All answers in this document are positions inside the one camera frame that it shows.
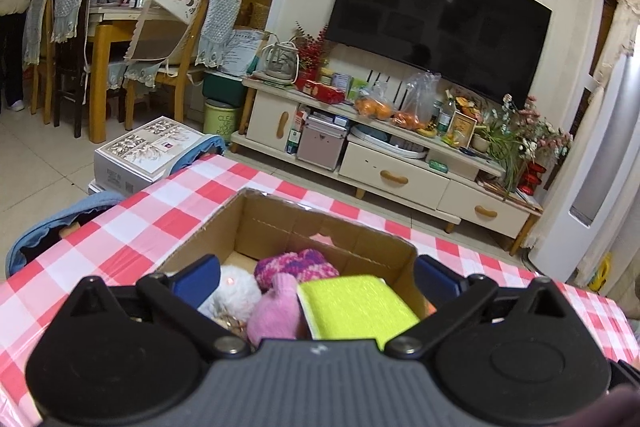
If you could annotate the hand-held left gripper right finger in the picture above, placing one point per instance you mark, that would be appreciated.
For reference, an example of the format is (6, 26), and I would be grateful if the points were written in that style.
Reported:
(437, 279)

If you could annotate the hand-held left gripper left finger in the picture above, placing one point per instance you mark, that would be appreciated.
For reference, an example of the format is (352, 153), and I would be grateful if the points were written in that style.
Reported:
(197, 279)

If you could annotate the white pompom keyring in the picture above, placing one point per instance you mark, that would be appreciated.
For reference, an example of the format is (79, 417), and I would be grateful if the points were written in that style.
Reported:
(235, 289)

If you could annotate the pink sock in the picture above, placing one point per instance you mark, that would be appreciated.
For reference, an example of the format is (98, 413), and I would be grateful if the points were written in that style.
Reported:
(275, 317)

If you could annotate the lime green cloth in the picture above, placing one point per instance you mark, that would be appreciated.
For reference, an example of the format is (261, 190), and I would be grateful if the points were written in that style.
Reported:
(350, 307)

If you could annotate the printed cardboard box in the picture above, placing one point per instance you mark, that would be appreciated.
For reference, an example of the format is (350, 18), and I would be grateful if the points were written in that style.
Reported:
(320, 227)

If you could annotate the red checked tablecloth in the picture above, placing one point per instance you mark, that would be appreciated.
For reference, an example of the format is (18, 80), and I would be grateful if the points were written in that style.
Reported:
(125, 227)

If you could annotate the yellow detergent bottle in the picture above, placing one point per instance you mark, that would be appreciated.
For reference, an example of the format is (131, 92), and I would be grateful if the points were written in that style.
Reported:
(600, 274)

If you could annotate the cream TV cabinet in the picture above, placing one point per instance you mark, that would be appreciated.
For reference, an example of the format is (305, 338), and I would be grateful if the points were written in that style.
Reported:
(395, 179)

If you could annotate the thin books pile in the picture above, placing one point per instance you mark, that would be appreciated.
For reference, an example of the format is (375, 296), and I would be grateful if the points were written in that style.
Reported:
(505, 192)

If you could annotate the small green box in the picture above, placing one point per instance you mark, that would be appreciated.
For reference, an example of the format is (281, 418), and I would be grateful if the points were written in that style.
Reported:
(438, 166)

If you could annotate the blue fabric stool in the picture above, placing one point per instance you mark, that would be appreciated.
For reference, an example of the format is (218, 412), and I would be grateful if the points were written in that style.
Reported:
(35, 227)
(200, 152)

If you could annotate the potted green plant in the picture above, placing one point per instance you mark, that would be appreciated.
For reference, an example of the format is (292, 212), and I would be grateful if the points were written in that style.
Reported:
(480, 142)

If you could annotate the white patterned gift box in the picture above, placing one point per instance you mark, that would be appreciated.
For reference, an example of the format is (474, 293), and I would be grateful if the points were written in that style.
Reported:
(150, 142)

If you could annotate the white round tray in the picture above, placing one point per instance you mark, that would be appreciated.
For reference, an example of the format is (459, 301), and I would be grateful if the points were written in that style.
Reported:
(385, 142)

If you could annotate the bananas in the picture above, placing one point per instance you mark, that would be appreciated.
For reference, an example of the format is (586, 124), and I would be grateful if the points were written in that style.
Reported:
(427, 132)

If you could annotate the green bottle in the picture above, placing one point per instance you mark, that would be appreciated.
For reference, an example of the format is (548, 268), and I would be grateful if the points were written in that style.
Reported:
(446, 122)

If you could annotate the light green trash bin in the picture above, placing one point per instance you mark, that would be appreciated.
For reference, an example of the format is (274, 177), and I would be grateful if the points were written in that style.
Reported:
(222, 119)

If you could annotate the pink storage case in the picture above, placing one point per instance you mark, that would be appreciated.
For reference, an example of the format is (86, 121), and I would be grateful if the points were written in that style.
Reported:
(322, 144)

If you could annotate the dried flower bouquet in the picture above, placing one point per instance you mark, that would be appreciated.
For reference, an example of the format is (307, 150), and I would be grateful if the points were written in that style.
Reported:
(545, 137)

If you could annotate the tall clear plastic bag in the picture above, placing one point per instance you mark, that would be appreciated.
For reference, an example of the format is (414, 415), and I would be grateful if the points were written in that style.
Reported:
(417, 102)

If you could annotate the bag of oranges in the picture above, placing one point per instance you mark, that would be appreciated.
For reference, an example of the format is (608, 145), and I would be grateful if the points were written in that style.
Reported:
(375, 109)

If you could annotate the dark green storage box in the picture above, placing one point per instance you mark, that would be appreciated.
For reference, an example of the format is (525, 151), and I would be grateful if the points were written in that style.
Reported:
(225, 87)

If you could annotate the white standing air conditioner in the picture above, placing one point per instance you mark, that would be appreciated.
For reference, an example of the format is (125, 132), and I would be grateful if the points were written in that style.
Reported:
(600, 157)

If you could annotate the red snack box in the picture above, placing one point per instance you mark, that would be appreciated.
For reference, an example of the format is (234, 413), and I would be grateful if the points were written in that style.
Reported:
(322, 92)

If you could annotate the white blue box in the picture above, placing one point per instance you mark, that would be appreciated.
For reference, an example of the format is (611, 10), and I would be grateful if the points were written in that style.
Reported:
(342, 81)

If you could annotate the white printed paper sheet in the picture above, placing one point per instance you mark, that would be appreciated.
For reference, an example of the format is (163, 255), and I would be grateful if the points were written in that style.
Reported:
(241, 53)

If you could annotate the red berry branches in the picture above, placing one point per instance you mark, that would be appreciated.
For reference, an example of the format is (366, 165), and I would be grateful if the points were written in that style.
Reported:
(310, 52)

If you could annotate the wooden chair lace cover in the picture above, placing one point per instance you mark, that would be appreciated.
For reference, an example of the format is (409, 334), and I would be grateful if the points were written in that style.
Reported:
(72, 7)
(220, 22)
(37, 22)

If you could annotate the black television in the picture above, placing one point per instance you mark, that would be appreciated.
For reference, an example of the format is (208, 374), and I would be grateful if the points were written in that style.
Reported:
(430, 17)

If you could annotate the yellow wooden dining table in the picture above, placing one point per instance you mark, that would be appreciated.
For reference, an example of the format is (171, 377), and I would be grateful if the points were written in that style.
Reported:
(107, 32)

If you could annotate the wooden picture frame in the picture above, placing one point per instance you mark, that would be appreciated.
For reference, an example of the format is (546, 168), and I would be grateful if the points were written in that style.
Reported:
(462, 129)

